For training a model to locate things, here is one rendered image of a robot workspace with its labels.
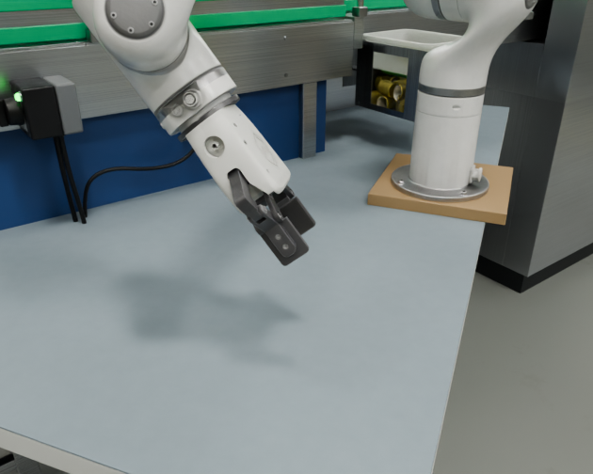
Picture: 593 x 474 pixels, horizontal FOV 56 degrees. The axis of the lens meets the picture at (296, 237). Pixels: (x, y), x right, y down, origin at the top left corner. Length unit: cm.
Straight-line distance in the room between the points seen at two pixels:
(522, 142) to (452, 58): 114
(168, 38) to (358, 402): 41
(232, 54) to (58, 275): 54
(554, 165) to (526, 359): 66
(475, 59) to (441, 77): 6
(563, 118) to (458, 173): 100
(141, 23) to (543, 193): 180
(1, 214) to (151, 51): 66
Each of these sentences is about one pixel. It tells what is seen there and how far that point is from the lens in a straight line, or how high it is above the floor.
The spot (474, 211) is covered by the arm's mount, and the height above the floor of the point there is 77.
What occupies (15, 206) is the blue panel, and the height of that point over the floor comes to 79.
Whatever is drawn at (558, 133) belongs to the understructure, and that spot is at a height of 65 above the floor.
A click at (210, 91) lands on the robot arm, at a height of 107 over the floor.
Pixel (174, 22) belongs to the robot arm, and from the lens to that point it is 50.
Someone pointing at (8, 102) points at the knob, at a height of 98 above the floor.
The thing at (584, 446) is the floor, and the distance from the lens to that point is 179.
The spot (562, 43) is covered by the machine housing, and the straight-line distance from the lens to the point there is 204.
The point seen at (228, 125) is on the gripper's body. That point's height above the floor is 104.
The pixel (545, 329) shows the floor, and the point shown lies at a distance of 218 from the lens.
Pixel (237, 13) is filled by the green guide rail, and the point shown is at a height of 108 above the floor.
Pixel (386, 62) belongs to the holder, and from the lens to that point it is 136.
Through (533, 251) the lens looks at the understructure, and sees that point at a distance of 222.
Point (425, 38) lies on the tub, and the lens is 149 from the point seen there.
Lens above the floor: 119
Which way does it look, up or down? 27 degrees down
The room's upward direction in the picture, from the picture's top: straight up
